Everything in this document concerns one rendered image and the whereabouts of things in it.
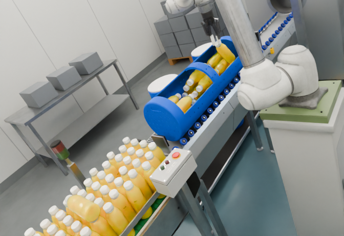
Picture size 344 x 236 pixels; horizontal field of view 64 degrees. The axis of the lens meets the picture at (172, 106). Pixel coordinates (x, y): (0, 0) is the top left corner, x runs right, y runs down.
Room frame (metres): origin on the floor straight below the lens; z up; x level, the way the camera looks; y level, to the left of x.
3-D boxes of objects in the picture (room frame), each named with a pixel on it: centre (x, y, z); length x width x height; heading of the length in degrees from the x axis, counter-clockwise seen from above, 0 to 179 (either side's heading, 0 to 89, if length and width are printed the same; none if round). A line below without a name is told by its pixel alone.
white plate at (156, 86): (2.14, -0.02, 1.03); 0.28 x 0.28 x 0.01
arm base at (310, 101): (1.15, -0.63, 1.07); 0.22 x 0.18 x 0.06; 126
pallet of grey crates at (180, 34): (5.38, -1.02, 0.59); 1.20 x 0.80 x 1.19; 42
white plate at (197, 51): (2.49, -0.51, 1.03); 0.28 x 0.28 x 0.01
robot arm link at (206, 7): (1.80, -0.45, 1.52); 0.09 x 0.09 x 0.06
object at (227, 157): (2.28, -0.23, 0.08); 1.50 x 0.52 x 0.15; 132
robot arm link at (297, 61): (1.14, -0.61, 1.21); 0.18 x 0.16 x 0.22; 102
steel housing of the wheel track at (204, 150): (2.05, -0.66, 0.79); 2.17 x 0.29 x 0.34; 130
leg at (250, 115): (2.10, -0.62, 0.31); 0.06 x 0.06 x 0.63; 40
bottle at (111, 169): (1.24, 0.44, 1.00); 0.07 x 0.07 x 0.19
